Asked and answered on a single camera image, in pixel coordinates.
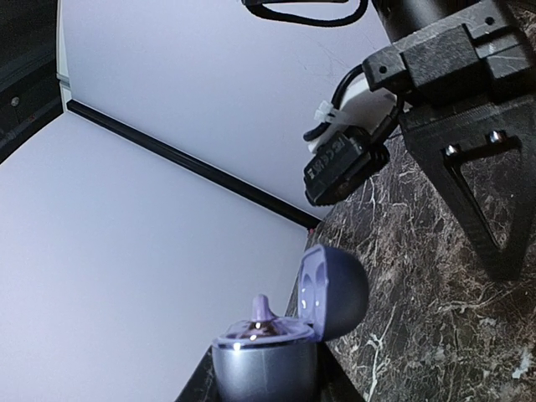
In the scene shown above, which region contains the right black frame post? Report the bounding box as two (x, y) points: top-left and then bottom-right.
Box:
(67, 100), (320, 230)

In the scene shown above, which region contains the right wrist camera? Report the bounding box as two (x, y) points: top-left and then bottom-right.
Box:
(303, 65), (405, 207)

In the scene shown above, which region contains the purple round charging case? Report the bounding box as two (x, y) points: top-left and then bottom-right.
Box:
(212, 245), (369, 401)

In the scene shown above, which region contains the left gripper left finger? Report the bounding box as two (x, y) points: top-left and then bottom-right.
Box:
(175, 347), (221, 402)

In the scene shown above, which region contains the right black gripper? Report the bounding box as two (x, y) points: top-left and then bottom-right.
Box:
(363, 1), (535, 121)

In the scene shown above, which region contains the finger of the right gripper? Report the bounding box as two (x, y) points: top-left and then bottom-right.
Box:
(399, 98), (535, 281)

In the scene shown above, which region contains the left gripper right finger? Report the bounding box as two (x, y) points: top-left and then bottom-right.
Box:
(312, 345), (365, 402)

